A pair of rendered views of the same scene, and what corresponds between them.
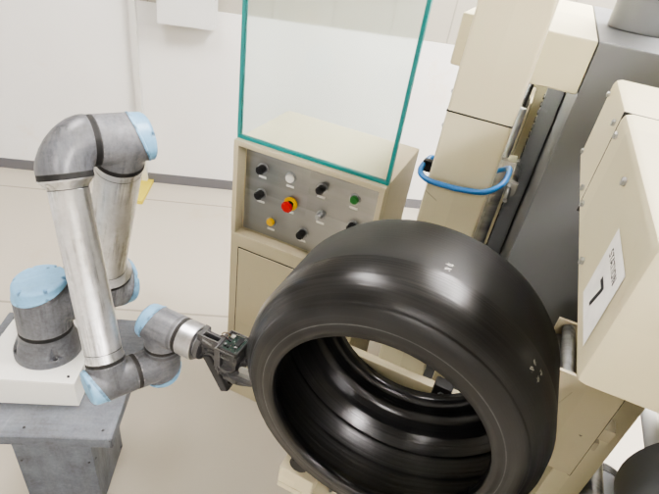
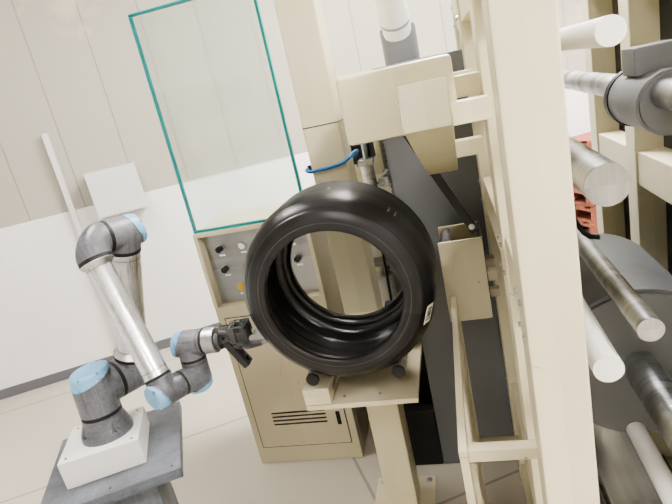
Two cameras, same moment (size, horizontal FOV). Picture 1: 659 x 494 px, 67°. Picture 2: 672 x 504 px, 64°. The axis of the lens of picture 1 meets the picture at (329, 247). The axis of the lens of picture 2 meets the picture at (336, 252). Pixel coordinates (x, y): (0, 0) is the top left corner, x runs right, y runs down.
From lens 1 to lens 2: 0.92 m
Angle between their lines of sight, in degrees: 18
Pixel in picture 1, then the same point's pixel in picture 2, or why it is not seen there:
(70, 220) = (108, 283)
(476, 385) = (362, 228)
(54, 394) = (125, 457)
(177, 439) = not seen: outside the picture
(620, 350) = (351, 122)
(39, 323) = (98, 401)
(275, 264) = not seen: hidden behind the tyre
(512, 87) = (327, 101)
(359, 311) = (289, 222)
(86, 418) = (155, 465)
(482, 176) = (339, 155)
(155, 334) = (186, 344)
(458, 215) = not seen: hidden behind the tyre
